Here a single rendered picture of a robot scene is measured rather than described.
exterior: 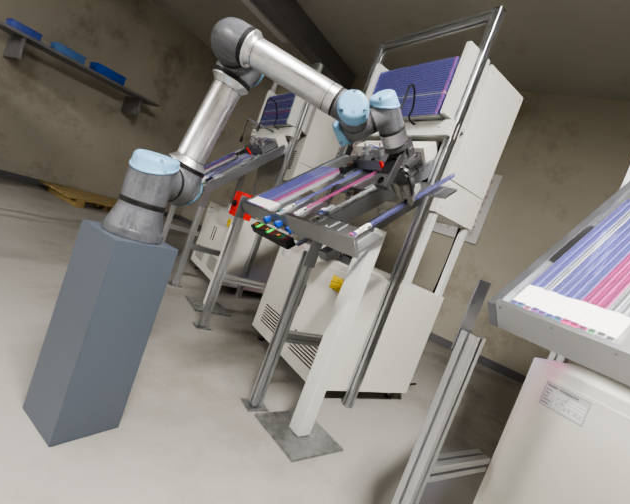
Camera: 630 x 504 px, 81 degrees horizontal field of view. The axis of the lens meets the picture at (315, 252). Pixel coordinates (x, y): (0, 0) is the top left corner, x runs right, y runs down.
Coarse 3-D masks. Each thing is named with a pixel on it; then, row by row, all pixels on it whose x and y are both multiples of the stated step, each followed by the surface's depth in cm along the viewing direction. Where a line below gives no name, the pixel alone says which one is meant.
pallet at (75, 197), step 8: (48, 184) 433; (56, 184) 456; (56, 192) 439; (64, 192) 418; (72, 192) 440; (80, 192) 463; (88, 192) 489; (64, 200) 428; (72, 200) 420; (80, 200) 419; (88, 200) 426; (96, 200) 449; (104, 200) 474; (112, 200) 499; (104, 208) 462
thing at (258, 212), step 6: (246, 204) 188; (252, 204) 183; (246, 210) 193; (252, 210) 185; (258, 210) 177; (264, 210) 169; (258, 216) 181; (264, 216) 173; (276, 216) 160; (282, 216) 155; (282, 222) 157; (282, 228) 161; (294, 234) 152
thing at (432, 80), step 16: (432, 64) 173; (448, 64) 165; (384, 80) 199; (400, 80) 188; (416, 80) 179; (432, 80) 170; (448, 80) 163; (400, 96) 185; (416, 96) 176; (432, 96) 168; (416, 112) 173; (432, 112) 166
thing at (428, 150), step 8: (360, 144) 202; (368, 144) 196; (376, 144) 192; (416, 144) 170; (424, 144) 166; (432, 144) 165; (360, 152) 202; (424, 152) 164; (432, 152) 166; (424, 160) 166
